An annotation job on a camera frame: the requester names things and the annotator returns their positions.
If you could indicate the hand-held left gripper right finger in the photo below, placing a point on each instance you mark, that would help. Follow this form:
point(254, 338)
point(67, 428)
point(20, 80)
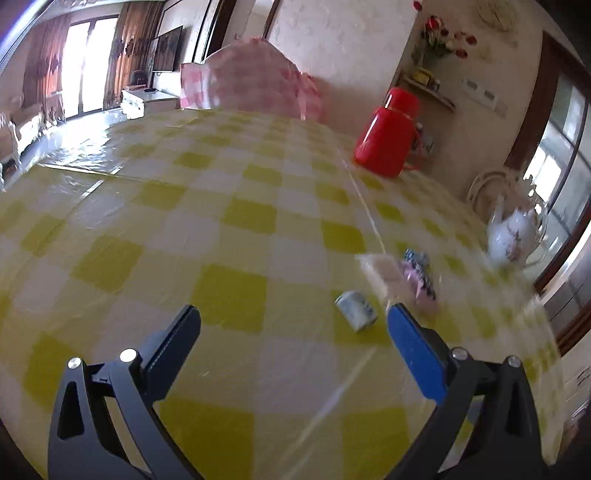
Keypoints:
point(413, 346)

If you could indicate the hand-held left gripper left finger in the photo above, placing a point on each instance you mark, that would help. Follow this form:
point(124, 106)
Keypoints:
point(173, 344)

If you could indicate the pink snack packet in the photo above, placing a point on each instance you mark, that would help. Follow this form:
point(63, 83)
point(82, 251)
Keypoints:
point(422, 288)

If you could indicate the dark blue patterned snack packet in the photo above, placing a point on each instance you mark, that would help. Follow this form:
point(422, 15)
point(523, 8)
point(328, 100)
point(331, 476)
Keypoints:
point(415, 257)

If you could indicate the yellow checkered tablecloth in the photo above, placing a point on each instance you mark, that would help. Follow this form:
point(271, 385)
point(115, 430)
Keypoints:
point(207, 230)

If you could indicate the white floral teapot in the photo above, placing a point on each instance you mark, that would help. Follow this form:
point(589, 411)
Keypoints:
point(512, 237)

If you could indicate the white carved dining chair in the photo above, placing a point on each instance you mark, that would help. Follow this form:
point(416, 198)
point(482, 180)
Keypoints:
point(487, 189)

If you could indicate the red thermos jug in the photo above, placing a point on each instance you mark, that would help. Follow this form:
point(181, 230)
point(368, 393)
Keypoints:
point(385, 138)

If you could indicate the glass sliding door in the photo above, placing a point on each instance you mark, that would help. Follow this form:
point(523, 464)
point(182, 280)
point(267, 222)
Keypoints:
point(554, 152)

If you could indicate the white TV cabinet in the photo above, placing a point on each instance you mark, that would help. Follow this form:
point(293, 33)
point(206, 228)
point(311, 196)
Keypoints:
point(147, 101)

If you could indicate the cream carved sofa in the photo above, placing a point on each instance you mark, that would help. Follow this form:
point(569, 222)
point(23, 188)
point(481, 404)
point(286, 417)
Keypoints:
point(30, 124)

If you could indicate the pink checked chair cover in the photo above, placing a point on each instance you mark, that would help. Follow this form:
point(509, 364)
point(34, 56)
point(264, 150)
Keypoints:
point(249, 76)

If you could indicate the glass balcony door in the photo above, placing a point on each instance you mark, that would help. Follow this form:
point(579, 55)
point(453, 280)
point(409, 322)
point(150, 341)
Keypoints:
point(90, 67)

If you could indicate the brown curtain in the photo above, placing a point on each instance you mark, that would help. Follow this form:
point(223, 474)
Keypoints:
point(44, 64)
point(131, 50)

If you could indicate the red artificial flowers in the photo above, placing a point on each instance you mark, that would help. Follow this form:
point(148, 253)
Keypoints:
point(443, 37)

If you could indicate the wooden wall shelf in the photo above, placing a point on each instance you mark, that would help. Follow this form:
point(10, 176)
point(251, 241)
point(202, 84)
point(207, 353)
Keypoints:
point(429, 87)

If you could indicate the wall switch panel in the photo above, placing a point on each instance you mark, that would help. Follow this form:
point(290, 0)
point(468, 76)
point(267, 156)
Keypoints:
point(485, 94)

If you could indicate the wall television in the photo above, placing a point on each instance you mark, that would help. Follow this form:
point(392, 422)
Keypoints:
point(167, 50)

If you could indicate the round wall clock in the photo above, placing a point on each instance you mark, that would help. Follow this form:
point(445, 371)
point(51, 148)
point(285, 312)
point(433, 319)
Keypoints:
point(501, 11)

